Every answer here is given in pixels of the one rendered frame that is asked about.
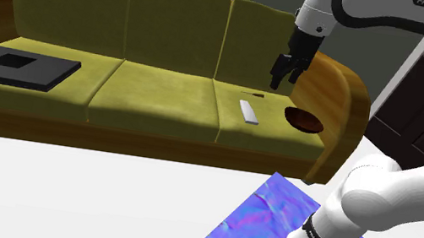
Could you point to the black flat tablet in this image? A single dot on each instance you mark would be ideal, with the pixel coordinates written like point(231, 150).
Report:
point(47, 74)

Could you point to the olive green sofa wooden frame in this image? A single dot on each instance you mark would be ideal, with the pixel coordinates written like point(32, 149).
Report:
point(156, 98)

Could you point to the thin dark pen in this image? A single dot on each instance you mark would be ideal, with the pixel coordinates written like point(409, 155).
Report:
point(255, 94)

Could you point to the brown wooden bowl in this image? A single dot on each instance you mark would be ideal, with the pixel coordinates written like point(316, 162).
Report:
point(305, 121)

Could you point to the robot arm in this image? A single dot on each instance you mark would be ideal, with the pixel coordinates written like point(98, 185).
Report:
point(392, 194)

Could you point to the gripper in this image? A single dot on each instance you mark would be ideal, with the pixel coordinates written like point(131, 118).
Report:
point(301, 48)

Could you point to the white remote control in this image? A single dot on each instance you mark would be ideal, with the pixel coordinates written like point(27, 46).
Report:
point(248, 112)

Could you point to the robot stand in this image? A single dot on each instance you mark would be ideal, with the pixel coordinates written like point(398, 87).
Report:
point(255, 224)

